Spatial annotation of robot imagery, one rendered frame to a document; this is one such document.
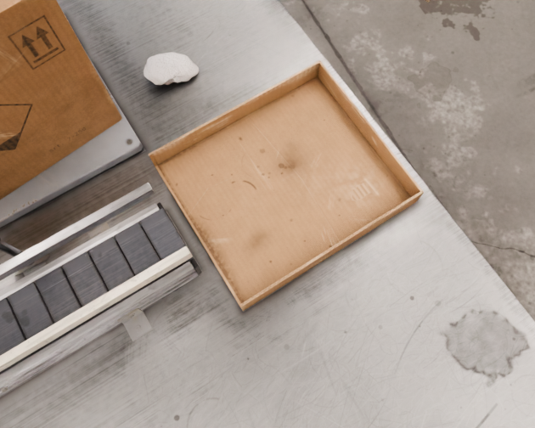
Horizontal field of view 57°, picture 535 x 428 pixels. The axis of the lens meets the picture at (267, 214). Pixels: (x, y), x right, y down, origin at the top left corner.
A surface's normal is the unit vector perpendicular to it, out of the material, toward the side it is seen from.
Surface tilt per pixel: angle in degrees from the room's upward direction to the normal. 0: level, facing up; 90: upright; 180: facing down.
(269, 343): 0
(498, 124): 0
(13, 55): 90
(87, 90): 90
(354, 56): 0
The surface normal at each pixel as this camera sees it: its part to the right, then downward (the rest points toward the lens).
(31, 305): 0.00, -0.33
